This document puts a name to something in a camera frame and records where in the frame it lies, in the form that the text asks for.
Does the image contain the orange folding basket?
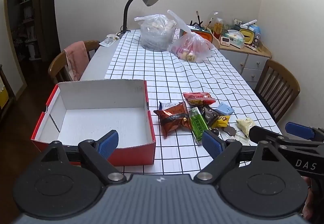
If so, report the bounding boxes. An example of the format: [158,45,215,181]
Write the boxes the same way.
[180,25,213,42]

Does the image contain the red cardboard box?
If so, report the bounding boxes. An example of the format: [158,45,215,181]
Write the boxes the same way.
[31,79,156,167]

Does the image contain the wooden slatted chair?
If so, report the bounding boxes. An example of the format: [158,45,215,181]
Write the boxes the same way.
[254,59,301,123]

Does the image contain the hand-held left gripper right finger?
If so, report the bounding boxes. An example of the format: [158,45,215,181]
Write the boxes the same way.
[194,130,279,184]

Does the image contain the clear plastic bag white snacks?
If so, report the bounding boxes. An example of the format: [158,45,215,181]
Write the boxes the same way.
[134,14,178,51]

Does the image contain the pale yellow snack packet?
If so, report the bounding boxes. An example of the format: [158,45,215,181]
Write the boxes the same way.
[236,117,257,138]

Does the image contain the light blue snack packet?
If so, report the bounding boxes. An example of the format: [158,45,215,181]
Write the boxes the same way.
[216,102,234,116]

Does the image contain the checked white tablecloth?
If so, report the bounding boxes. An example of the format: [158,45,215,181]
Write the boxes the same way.
[104,29,283,174]

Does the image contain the black snack packet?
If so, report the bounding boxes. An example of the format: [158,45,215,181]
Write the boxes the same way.
[200,105,221,126]

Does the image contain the brown foil snack packet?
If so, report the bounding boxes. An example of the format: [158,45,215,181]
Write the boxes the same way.
[153,102,191,138]

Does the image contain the red snack packet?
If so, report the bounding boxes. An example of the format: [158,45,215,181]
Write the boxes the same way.
[183,92,216,106]

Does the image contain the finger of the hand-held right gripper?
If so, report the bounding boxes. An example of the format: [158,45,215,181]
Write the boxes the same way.
[286,122,324,141]
[249,126,324,147]

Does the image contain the wooden chair with towel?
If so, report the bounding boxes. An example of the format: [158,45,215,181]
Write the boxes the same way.
[48,40,100,84]

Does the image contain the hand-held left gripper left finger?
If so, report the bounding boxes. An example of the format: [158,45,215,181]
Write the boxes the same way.
[40,130,127,185]

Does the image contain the white cabinet with wooden top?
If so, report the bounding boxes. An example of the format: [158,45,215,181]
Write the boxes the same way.
[210,34,272,90]

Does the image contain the pink towel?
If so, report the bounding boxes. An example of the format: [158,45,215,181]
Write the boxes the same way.
[64,41,89,81]

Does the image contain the blue and white snack packet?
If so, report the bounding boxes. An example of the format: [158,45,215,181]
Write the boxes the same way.
[159,101,178,110]

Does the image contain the green snack packet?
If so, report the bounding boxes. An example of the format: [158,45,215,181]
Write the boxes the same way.
[188,107,210,143]

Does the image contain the blue package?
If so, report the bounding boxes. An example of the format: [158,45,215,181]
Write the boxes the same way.
[249,24,261,45]

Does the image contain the dark bookshelf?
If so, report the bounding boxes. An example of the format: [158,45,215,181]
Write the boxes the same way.
[5,0,42,61]

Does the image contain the bottle with orange liquid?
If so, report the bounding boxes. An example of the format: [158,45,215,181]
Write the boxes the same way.
[213,18,224,40]

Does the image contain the clear plastic bag red snacks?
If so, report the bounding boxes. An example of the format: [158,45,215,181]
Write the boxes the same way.
[167,10,215,63]

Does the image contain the person's right hand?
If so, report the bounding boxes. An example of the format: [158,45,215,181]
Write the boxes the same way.
[302,176,320,222]

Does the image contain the tissue pack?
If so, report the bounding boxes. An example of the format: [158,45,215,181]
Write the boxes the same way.
[227,30,245,49]

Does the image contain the yellow box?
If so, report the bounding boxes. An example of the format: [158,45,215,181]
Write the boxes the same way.
[239,28,255,45]

